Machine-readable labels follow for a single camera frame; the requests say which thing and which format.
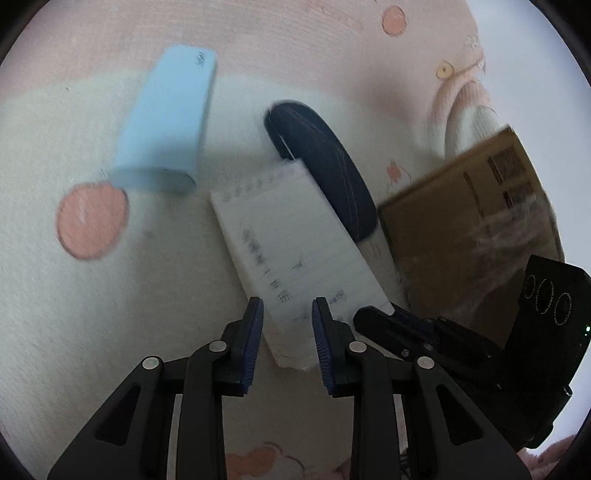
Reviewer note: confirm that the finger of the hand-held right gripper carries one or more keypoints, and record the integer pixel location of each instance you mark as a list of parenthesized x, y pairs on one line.
[(383, 325), (466, 334)]

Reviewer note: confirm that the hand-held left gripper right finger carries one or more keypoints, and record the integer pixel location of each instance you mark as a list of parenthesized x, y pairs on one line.
[(320, 346)]

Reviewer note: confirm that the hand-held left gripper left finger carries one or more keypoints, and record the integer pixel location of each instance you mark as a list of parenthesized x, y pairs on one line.
[(252, 341)]

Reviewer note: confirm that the white lined notepad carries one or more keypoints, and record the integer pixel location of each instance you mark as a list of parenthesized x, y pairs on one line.
[(295, 249)]

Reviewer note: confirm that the brown cardboard box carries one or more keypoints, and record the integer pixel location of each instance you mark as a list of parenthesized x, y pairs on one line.
[(461, 221)]

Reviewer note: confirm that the dark navy glasses case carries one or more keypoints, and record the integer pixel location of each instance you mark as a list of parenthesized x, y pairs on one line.
[(323, 161)]

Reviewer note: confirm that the light blue glasses case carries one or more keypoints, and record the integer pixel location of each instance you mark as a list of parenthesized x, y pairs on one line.
[(164, 124)]

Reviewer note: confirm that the person's right forearm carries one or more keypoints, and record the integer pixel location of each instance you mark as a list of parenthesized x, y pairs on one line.
[(554, 454)]

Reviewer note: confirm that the pink and white printed blanket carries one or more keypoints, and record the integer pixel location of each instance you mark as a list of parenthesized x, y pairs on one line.
[(115, 300)]

